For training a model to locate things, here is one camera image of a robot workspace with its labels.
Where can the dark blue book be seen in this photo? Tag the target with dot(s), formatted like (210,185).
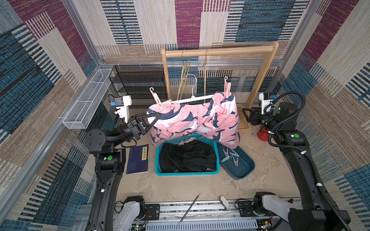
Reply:
(138,159)

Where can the yellow hanger of beige shorts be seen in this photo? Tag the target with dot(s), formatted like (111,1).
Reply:
(183,79)

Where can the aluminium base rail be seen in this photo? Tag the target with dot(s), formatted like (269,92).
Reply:
(203,216)

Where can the dark teal plastic tray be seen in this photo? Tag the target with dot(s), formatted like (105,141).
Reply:
(246,163)

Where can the pink clothespin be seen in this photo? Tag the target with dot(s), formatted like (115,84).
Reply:
(156,98)
(227,87)

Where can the thin metal rod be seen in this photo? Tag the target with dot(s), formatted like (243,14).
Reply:
(188,210)

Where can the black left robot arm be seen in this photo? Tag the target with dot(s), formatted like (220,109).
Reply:
(109,167)

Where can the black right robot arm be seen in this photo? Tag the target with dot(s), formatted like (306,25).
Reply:
(318,211)

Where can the small white block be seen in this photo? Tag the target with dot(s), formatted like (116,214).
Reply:
(224,202)

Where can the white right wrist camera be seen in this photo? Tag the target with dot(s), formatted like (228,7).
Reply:
(267,102)

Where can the white wire wall basket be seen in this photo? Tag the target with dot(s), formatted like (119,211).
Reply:
(83,110)

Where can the wooden clothes rack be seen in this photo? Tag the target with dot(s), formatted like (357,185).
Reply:
(269,51)

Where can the white hanger of pink shorts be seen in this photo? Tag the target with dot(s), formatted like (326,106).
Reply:
(193,98)

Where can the red pen cup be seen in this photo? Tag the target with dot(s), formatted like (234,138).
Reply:
(263,134)

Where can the black wire shelf rack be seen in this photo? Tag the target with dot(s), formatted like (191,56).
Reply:
(136,81)

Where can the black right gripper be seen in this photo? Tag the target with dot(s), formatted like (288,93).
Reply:
(254,115)

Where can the turquoise plastic basket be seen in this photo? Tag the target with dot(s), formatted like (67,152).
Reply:
(212,143)

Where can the black shorts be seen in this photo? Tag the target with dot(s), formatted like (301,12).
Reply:
(191,157)

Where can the mint clothespin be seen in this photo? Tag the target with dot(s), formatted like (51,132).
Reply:
(234,153)
(226,159)

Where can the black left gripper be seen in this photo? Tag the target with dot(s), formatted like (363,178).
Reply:
(138,128)

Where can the beige shorts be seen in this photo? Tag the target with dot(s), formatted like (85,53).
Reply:
(187,141)

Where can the yellow hanger of black shorts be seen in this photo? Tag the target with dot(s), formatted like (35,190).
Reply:
(205,73)

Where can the pink patterned shorts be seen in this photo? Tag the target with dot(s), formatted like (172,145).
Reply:
(216,120)

